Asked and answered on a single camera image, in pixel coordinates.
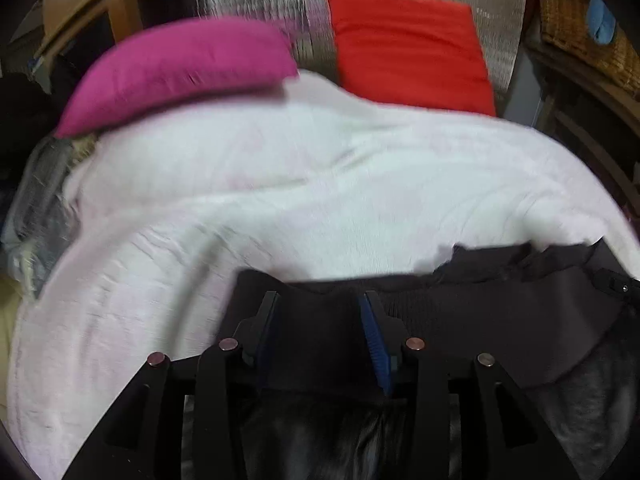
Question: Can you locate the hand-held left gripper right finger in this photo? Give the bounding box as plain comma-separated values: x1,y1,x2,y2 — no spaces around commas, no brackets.
359,290,576,480

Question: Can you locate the wooden table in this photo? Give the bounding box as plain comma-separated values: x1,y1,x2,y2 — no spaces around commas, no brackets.
10,0,201,71

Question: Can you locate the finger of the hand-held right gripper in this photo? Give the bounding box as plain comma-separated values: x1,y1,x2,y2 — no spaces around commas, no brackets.
592,267,640,297

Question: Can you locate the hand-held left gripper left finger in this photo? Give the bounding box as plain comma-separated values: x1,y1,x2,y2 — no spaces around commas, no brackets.
75,290,281,480

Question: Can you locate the black jacket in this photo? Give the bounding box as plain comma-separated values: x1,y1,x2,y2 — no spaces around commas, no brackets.
217,240,640,480

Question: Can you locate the grey plastic bag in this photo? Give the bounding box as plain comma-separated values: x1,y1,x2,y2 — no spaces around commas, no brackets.
2,135,96,301

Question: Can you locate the magenta cushion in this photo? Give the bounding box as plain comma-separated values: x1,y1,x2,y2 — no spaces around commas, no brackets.
54,16,301,140

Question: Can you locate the red cushion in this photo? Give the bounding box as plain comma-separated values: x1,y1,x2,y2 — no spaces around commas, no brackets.
325,0,497,117

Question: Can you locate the blue cloth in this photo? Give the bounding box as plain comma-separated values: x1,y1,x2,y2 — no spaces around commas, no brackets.
587,0,617,43

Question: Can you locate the white blanket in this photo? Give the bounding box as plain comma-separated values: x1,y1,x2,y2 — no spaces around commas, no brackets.
5,70,640,480

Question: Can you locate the wicker basket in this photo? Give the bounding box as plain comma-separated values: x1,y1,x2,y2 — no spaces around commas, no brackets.
532,0,640,96

